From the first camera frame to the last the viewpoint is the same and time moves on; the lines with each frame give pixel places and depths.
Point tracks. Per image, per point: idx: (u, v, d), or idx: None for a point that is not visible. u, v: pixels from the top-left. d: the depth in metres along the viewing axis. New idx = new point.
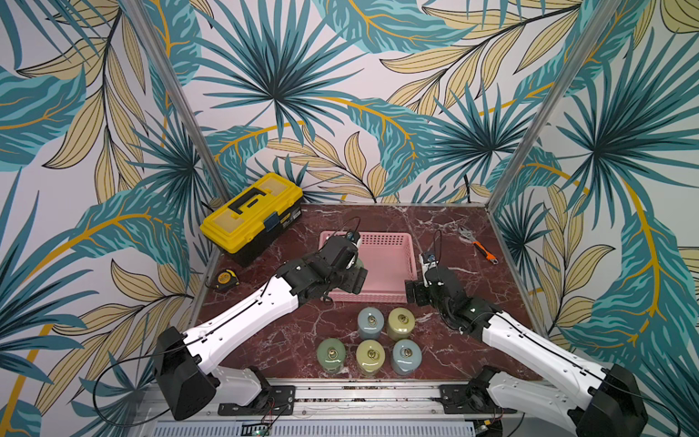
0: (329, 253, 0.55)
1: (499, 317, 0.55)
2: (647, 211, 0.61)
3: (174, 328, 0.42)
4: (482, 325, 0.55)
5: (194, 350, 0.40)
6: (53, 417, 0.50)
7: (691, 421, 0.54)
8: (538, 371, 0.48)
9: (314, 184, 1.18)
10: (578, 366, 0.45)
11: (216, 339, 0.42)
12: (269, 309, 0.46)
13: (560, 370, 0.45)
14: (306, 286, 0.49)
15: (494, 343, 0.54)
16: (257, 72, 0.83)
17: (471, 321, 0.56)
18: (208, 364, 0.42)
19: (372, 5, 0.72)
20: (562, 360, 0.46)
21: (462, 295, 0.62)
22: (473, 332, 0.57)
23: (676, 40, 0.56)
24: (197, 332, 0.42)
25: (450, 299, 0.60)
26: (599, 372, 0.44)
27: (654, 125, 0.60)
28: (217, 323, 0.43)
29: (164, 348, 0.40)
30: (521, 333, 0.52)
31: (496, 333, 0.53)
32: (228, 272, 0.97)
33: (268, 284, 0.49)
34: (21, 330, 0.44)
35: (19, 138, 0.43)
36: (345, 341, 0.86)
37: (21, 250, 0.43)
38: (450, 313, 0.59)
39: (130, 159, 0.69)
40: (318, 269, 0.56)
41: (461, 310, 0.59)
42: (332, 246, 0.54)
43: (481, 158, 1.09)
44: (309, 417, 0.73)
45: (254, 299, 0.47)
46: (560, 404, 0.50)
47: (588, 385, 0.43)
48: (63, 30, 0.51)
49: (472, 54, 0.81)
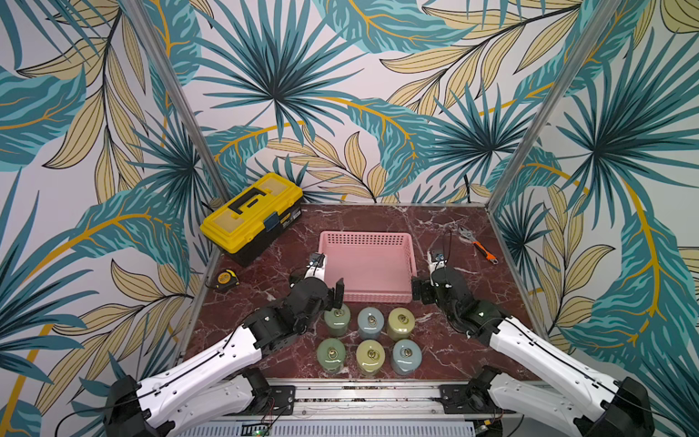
0: (295, 299, 0.53)
1: (508, 322, 0.54)
2: (647, 211, 0.61)
3: (126, 379, 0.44)
4: (491, 330, 0.53)
5: (146, 403, 0.40)
6: (53, 417, 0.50)
7: (691, 421, 0.54)
8: (543, 377, 0.48)
9: (314, 183, 1.16)
10: (591, 378, 0.44)
11: (169, 392, 0.42)
12: (231, 362, 0.47)
13: (572, 381, 0.44)
14: (271, 339, 0.50)
15: (502, 350, 0.53)
16: (257, 72, 0.83)
17: (478, 326, 0.55)
18: (160, 417, 0.42)
19: (372, 5, 0.72)
20: (574, 370, 0.45)
21: (470, 298, 0.60)
22: (481, 336, 0.55)
23: (676, 41, 0.56)
24: (150, 385, 0.42)
25: (459, 302, 0.58)
26: (612, 385, 0.43)
27: (654, 124, 0.60)
28: (177, 376, 0.44)
29: (114, 400, 0.40)
30: (531, 340, 0.50)
31: (506, 340, 0.51)
32: (228, 272, 0.97)
33: (235, 332, 0.50)
34: (21, 330, 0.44)
35: (19, 139, 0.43)
36: (346, 341, 0.86)
37: (21, 250, 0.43)
38: (457, 317, 0.59)
39: (129, 159, 0.69)
40: (284, 320, 0.56)
41: (469, 313, 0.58)
42: (308, 285, 0.55)
43: (481, 158, 1.09)
44: (309, 417, 0.73)
45: (217, 350, 0.47)
46: (564, 411, 0.50)
47: (600, 398, 0.42)
48: (63, 30, 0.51)
49: (472, 54, 0.81)
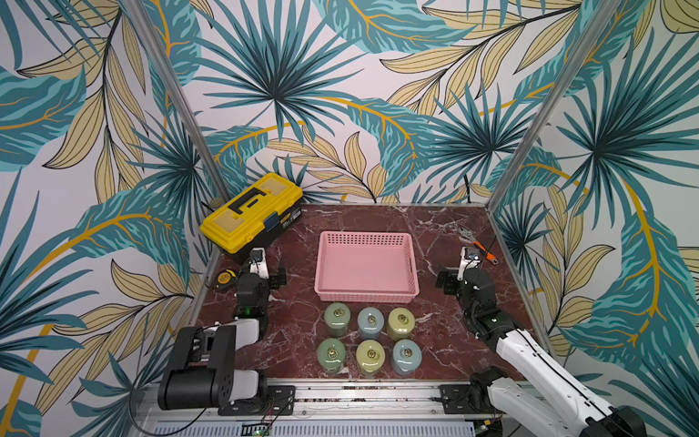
0: (246, 296, 0.67)
1: (517, 333, 0.56)
2: (648, 211, 0.61)
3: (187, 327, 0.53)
4: (499, 335, 0.56)
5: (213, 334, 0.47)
6: (53, 417, 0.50)
7: (690, 421, 0.54)
8: (542, 391, 0.49)
9: (314, 184, 1.18)
10: (584, 396, 0.45)
11: None
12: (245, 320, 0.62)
13: (563, 393, 0.46)
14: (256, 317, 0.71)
15: (506, 356, 0.55)
16: (257, 72, 0.83)
17: (488, 330, 0.58)
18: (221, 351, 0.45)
19: (372, 5, 0.72)
20: (570, 386, 0.46)
21: (492, 305, 0.62)
22: (489, 340, 0.59)
23: (675, 41, 0.56)
24: None
25: (479, 305, 0.61)
26: (605, 408, 0.43)
27: (654, 124, 0.60)
28: None
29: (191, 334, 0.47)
30: (534, 351, 0.52)
31: (511, 346, 0.54)
32: (228, 272, 0.97)
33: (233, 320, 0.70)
34: (22, 330, 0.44)
35: (19, 139, 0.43)
36: (346, 341, 0.86)
37: (21, 249, 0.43)
38: (472, 316, 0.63)
39: (129, 159, 0.69)
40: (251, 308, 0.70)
41: (484, 317, 0.63)
42: (244, 283, 0.68)
43: (481, 158, 1.09)
44: (309, 417, 0.73)
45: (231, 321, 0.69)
46: (558, 428, 0.50)
47: (586, 414, 0.43)
48: (63, 30, 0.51)
49: (472, 55, 0.81)
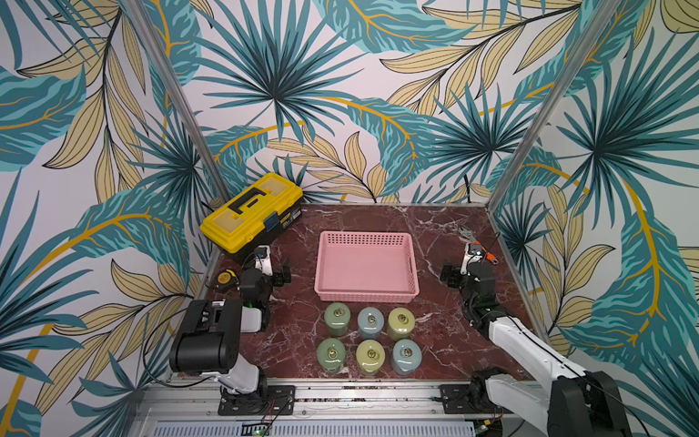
0: (248, 289, 0.70)
1: (508, 318, 0.61)
2: (648, 211, 0.61)
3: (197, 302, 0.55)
4: (491, 320, 0.61)
5: None
6: (53, 416, 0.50)
7: (689, 421, 0.54)
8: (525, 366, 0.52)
9: (314, 183, 1.16)
10: (561, 360, 0.48)
11: None
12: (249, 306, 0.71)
13: (541, 360, 0.49)
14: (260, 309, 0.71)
15: (499, 341, 0.59)
16: (257, 72, 0.83)
17: (481, 318, 0.64)
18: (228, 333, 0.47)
19: (372, 5, 0.72)
20: (549, 354, 0.50)
21: (491, 298, 0.66)
22: (482, 329, 0.63)
23: (675, 41, 0.56)
24: None
25: (478, 295, 0.66)
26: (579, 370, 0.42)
27: (654, 125, 0.60)
28: None
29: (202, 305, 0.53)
30: (521, 330, 0.57)
31: (499, 327, 0.59)
32: (228, 272, 0.97)
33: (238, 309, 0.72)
34: (22, 330, 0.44)
35: (19, 139, 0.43)
36: (346, 341, 0.86)
37: (21, 249, 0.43)
38: (470, 305, 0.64)
39: (129, 159, 0.69)
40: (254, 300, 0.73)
41: (481, 307, 0.67)
42: (248, 278, 0.72)
43: (481, 158, 1.09)
44: (309, 417, 0.73)
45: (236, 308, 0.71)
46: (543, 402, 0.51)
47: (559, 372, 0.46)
48: (63, 30, 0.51)
49: (472, 54, 0.81)
